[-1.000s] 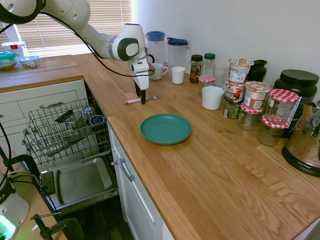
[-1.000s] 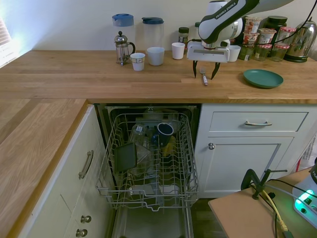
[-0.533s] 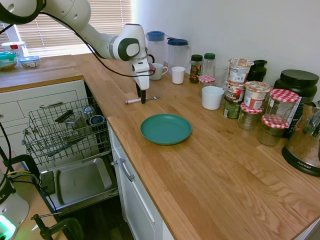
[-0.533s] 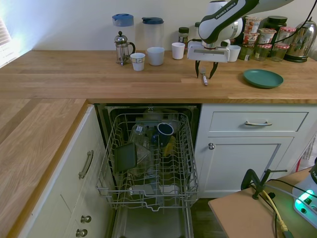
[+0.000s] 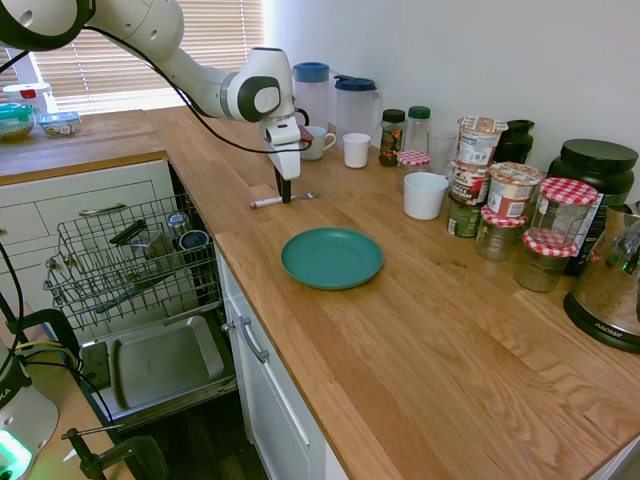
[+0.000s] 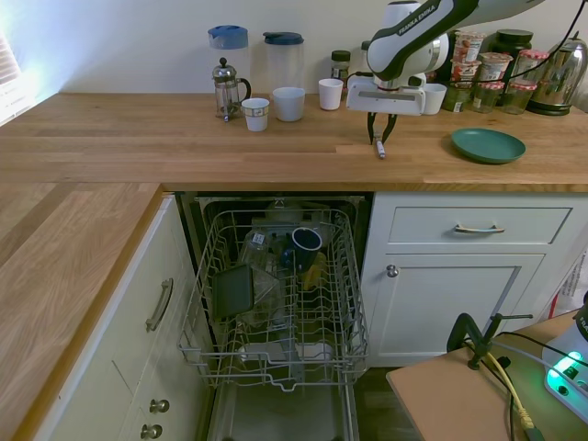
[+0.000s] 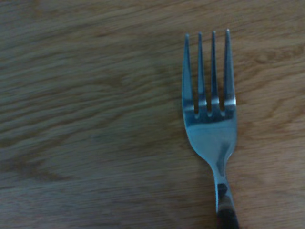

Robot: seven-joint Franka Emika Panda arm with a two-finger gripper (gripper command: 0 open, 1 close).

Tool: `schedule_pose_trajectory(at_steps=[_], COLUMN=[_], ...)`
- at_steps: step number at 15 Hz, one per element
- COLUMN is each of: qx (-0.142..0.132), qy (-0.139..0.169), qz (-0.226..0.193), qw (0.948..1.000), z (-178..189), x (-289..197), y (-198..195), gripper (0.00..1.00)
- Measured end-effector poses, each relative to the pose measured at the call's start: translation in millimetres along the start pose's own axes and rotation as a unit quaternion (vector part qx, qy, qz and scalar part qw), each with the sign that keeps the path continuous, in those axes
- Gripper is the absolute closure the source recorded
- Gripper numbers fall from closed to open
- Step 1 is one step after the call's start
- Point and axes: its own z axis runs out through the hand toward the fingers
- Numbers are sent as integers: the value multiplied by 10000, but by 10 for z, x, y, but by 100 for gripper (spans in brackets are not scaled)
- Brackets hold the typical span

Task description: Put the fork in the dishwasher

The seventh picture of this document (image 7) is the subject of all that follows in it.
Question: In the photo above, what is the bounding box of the silver fork with dark handle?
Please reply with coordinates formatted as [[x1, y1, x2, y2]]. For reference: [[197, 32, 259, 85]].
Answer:
[[181, 28, 240, 229]]

